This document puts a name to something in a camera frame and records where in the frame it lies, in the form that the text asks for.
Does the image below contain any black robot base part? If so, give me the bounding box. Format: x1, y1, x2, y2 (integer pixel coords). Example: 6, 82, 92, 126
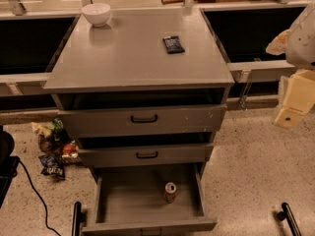
0, 126, 20, 207

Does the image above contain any orange soda can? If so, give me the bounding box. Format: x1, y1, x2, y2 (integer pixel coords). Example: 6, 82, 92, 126
164, 182, 177, 203

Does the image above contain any grey top drawer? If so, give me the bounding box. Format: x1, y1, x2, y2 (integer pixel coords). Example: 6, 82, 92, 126
59, 105, 226, 138

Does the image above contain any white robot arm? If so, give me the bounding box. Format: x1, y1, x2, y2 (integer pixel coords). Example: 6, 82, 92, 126
266, 2, 315, 129

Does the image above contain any grey bottom drawer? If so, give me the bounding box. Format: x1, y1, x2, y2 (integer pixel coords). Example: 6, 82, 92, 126
83, 163, 217, 236

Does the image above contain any grey middle drawer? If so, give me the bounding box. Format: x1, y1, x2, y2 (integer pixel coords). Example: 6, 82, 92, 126
79, 144, 214, 168

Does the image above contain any black right base bar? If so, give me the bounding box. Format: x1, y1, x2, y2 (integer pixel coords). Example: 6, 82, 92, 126
277, 203, 302, 236

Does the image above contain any dark blue snack packet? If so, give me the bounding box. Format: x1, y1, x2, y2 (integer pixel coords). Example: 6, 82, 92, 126
163, 35, 185, 54

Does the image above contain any grey drawer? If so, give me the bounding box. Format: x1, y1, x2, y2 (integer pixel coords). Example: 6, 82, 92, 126
79, 144, 214, 168
83, 163, 217, 236
59, 105, 226, 138

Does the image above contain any pile of snack bags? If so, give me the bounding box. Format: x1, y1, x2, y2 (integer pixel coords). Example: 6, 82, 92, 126
31, 118, 77, 158

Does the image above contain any red snack item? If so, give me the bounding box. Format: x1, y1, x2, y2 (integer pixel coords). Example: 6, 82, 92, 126
62, 144, 79, 158

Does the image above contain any grey drawer cabinet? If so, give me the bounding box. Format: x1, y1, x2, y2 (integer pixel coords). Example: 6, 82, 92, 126
42, 6, 236, 236

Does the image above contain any black base bar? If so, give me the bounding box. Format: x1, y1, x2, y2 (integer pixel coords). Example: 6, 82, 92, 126
277, 203, 302, 236
71, 202, 82, 236

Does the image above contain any blue chip bag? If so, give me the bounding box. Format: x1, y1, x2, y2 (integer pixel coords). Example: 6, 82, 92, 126
39, 154, 65, 180

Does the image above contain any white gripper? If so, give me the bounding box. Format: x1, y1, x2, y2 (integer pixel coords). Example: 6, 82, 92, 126
273, 70, 315, 129

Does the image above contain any white bowl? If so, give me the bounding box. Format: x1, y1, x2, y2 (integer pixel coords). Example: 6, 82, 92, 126
82, 3, 111, 27

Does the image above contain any black cable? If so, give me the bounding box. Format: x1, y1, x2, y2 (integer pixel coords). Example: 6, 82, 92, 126
18, 160, 63, 236

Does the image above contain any black left base bar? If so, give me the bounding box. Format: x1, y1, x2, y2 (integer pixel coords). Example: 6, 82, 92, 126
71, 202, 82, 236

